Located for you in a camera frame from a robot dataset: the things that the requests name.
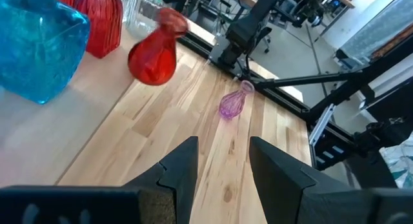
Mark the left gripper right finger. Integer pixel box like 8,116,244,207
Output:
248,136,317,224

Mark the teal faceted wide vase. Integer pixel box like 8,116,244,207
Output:
0,0,91,105

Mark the white metal bracket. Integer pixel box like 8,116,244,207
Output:
308,103,336,147

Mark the clear glass bottle vase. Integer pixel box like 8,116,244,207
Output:
124,0,164,40

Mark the grey partition panel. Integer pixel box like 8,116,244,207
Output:
335,0,413,68

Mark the person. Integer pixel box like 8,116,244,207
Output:
379,132,413,189

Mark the pink bulbous vase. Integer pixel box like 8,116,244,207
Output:
218,79,256,121

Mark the black office chair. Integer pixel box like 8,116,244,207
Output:
248,25,274,54

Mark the large red flared vase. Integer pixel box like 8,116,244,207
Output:
73,0,124,59

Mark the red bulbous vase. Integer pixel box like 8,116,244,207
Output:
127,7,190,87

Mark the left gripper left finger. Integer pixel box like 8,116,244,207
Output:
123,135,199,224

